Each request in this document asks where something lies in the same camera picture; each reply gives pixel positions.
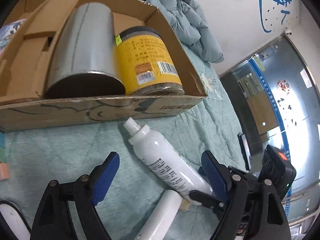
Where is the pastel rubik cube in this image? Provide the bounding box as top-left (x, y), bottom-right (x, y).
top-left (0, 132), bottom-right (10, 180)

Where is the glass door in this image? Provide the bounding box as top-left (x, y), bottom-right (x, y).
top-left (221, 34), bottom-right (319, 235)

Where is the silver metal can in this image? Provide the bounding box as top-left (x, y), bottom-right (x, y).
top-left (45, 2), bottom-right (125, 99)

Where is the colourful board game box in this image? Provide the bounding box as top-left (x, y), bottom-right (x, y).
top-left (0, 19), bottom-right (25, 55)

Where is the white hair dryer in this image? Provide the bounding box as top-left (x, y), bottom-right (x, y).
top-left (135, 190), bottom-right (183, 240)

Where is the white spray bottle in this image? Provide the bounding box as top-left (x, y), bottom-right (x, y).
top-left (124, 118), bottom-right (213, 200)

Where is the light blue jacket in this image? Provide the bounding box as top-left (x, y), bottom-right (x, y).
top-left (143, 0), bottom-right (225, 63)

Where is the yellow label glass jar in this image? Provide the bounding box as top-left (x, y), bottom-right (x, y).
top-left (116, 26), bottom-right (184, 95)

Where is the brown cardboard box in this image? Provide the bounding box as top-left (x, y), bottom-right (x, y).
top-left (1, 0), bottom-right (207, 132)

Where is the white device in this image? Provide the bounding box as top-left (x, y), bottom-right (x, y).
top-left (0, 200), bottom-right (31, 240)

